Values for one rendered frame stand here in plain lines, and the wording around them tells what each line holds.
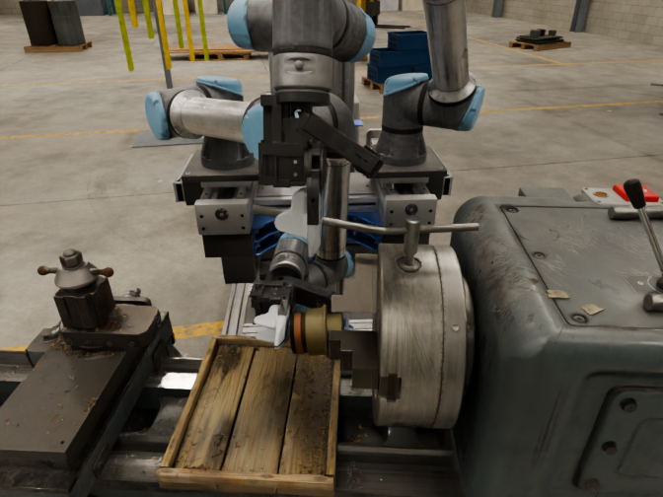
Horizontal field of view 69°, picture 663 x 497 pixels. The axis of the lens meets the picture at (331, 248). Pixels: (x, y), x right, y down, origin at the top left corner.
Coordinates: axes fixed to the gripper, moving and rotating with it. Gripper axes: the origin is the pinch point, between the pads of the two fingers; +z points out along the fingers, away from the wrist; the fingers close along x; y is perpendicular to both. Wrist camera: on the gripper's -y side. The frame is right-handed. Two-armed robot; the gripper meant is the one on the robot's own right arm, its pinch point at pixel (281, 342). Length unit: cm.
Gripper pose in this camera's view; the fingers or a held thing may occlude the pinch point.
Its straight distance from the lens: 86.0
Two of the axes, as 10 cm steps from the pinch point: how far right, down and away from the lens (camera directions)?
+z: -0.6, 5.0, -8.6
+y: -10.0, -0.3, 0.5
